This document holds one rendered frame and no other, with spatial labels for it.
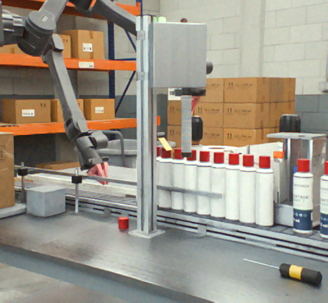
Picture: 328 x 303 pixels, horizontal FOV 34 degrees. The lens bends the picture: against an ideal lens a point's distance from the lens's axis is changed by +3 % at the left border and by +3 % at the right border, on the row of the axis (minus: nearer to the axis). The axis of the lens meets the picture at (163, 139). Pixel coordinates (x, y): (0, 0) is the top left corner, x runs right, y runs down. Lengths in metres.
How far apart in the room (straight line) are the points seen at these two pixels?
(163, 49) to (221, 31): 5.73
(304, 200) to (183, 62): 0.53
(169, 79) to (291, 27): 5.18
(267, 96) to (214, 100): 0.51
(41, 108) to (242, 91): 2.16
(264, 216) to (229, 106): 3.75
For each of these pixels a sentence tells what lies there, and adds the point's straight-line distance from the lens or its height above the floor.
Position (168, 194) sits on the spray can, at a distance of 1.79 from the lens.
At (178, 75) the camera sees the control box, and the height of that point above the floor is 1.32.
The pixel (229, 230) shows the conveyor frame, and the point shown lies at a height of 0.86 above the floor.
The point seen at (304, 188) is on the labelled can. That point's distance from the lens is 1.54.
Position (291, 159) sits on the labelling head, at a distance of 1.66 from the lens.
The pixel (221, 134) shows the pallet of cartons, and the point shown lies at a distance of 5.37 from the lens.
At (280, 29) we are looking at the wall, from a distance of 6.79.
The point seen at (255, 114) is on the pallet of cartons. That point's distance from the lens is 5.18.
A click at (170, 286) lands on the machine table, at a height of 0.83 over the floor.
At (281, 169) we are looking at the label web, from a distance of 1.64.
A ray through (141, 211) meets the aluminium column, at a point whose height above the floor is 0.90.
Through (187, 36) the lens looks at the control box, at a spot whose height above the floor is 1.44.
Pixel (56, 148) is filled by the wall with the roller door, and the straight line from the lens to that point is 6.92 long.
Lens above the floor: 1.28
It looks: 5 degrees down
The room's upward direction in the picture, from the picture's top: straight up
